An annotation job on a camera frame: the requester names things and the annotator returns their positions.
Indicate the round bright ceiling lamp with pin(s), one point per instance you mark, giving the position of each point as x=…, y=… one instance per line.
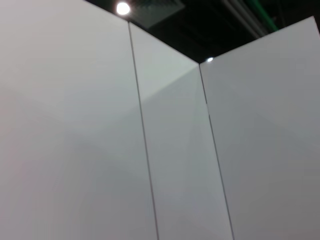
x=123, y=8

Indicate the grey ceiling conduit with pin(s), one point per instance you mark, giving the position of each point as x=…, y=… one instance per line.
x=240, y=15

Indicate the green ceiling pipe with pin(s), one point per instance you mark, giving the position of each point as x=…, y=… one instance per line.
x=266, y=16

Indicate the ceiling vent grille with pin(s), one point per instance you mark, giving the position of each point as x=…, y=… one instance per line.
x=155, y=7

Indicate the small ceiling lamp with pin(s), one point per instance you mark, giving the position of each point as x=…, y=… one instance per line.
x=210, y=59

